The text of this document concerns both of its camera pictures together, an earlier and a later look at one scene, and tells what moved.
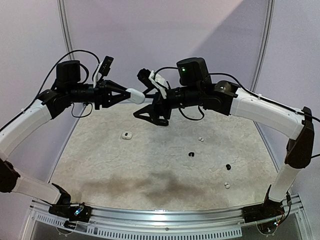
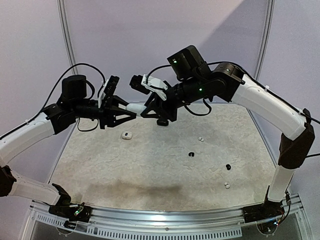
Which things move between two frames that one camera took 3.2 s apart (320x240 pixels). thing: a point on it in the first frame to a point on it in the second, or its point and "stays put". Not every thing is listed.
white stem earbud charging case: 127,135 stays put
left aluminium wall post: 65,28 stays put
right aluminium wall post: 263,52 stays put
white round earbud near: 227,186 stays put
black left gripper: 103,93 to 109,109
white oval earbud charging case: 136,96 to 137,108
